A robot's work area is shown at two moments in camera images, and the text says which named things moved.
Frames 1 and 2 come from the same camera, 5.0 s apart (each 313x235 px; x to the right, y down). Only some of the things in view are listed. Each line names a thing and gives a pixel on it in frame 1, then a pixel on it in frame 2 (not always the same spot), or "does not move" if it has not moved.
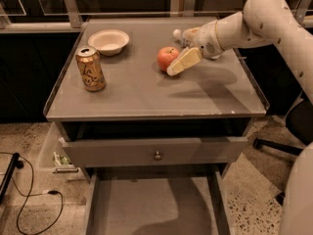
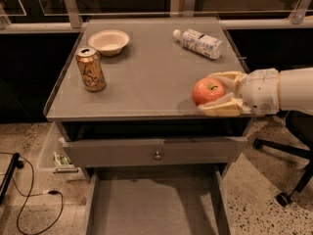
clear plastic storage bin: [55, 159] does not move
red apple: [166, 56] to [206, 89]
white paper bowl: [109, 42] does not move
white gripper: [206, 39] to [260, 90]
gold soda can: [91, 69] does not move
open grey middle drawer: [183, 200] does not move
